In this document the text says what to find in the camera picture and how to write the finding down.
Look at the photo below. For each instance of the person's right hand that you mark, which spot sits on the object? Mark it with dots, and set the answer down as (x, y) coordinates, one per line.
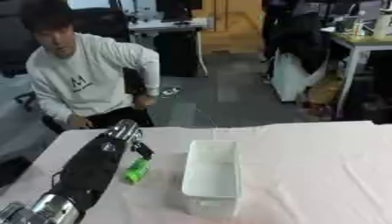
(79, 121)

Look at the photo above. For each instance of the person's left hand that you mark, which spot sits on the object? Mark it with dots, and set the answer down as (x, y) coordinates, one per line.
(143, 101)

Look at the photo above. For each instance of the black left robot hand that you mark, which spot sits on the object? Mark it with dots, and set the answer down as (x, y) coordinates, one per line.
(143, 150)

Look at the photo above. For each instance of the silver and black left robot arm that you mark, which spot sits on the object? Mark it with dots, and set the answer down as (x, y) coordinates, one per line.
(89, 169)

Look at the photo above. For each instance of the white open box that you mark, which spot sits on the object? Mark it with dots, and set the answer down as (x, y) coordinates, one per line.
(212, 175)

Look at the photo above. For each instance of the black office chair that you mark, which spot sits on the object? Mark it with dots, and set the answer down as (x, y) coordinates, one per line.
(133, 83)

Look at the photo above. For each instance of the green plastic bottle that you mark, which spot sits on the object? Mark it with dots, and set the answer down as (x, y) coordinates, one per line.
(137, 170)

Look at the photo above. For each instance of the white power strip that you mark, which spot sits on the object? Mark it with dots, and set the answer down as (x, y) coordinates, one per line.
(171, 91)

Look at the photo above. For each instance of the person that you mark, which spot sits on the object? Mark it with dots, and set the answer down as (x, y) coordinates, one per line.
(84, 75)

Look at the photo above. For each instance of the white desk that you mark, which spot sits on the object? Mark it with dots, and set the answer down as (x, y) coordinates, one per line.
(168, 27)

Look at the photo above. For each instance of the wooden cabinet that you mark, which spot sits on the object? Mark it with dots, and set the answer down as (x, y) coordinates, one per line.
(232, 26)

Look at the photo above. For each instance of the white bag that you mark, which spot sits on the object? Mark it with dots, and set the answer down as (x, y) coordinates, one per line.
(291, 77)

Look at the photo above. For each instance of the black hanging jacket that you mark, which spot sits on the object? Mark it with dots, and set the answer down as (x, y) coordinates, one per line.
(301, 38)

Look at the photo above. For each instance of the yellow bag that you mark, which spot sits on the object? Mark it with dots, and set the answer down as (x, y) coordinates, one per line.
(324, 92)

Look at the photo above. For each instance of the grey metal table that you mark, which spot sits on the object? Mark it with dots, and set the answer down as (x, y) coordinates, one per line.
(357, 49)

